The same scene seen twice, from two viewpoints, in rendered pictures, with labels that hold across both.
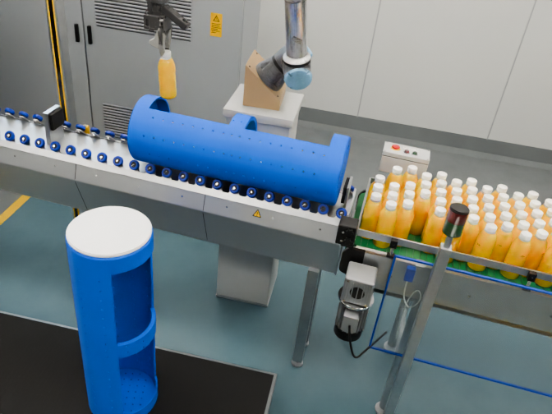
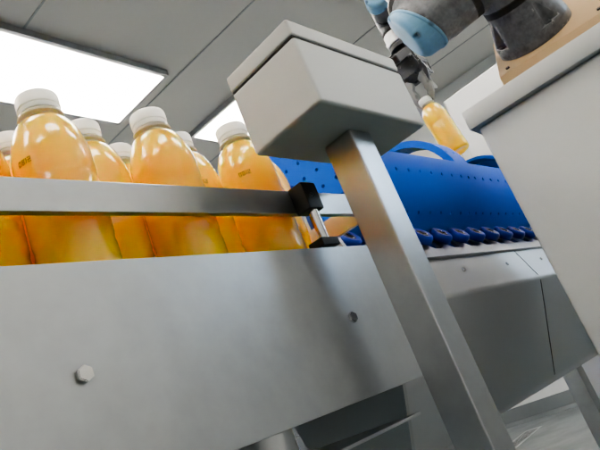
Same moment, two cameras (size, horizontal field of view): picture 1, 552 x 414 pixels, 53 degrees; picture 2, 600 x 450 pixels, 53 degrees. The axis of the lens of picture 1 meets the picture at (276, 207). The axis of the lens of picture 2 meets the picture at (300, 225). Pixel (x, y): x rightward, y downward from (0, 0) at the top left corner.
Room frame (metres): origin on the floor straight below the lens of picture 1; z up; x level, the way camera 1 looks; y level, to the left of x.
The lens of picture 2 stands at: (2.38, -1.13, 0.73)
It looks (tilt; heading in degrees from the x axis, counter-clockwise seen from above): 17 degrees up; 116
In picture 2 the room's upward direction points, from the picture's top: 22 degrees counter-clockwise
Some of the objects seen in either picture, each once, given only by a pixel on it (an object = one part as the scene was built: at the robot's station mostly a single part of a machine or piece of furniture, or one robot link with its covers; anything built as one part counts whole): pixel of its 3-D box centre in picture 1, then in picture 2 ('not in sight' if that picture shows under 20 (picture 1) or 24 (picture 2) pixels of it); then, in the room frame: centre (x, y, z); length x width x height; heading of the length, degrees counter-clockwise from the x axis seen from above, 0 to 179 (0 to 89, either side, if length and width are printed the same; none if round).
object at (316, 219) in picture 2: not in sight; (312, 216); (2.10, -0.54, 0.94); 0.03 x 0.02 x 0.08; 79
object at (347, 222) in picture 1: (347, 232); not in sight; (1.73, -0.28, 0.95); 0.10 x 0.07 x 0.10; 169
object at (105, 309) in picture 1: (117, 323); not in sight; (1.46, 0.54, 0.59); 0.28 x 0.28 x 0.88
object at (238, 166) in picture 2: (407, 188); (257, 202); (2.05, -0.55, 0.99); 0.07 x 0.07 x 0.19
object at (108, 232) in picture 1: (109, 230); not in sight; (1.46, 0.54, 1.03); 0.28 x 0.28 x 0.01
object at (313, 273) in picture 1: (305, 319); not in sight; (1.88, -0.20, 0.31); 0.06 x 0.06 x 0.63; 79
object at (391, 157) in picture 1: (404, 160); (329, 102); (2.18, -0.54, 1.05); 0.20 x 0.10 x 0.10; 79
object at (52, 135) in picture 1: (55, 125); not in sight; (2.19, 1.03, 1.00); 0.10 x 0.04 x 0.15; 169
